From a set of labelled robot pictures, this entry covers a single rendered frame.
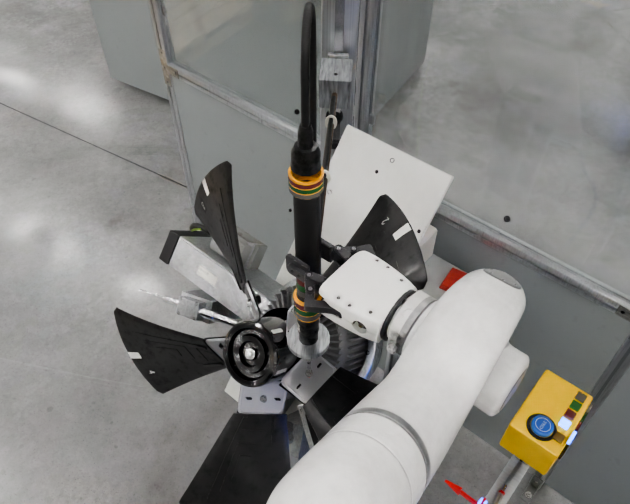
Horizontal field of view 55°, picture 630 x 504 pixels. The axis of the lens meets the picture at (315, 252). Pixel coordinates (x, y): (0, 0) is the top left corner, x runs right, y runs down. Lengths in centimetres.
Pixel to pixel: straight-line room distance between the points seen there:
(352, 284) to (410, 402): 27
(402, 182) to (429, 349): 67
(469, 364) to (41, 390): 222
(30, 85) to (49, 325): 194
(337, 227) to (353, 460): 88
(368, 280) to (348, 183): 53
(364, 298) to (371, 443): 32
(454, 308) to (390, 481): 23
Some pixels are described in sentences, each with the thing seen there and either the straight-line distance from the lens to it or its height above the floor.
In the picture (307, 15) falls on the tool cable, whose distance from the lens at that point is 66.
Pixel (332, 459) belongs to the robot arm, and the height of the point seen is 172.
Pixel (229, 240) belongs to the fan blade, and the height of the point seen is 132.
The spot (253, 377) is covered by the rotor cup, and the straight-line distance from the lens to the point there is 110.
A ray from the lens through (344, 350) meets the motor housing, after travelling 119.
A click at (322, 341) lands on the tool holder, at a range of 99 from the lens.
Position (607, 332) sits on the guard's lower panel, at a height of 88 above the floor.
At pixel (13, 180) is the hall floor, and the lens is 361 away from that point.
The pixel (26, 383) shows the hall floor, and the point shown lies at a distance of 271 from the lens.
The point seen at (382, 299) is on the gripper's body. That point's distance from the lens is 77.
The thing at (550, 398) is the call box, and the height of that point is 107.
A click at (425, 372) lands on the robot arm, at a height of 163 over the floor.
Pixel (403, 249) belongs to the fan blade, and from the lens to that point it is 99.
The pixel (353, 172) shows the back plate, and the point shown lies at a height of 130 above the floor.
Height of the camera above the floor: 214
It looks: 48 degrees down
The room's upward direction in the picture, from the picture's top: straight up
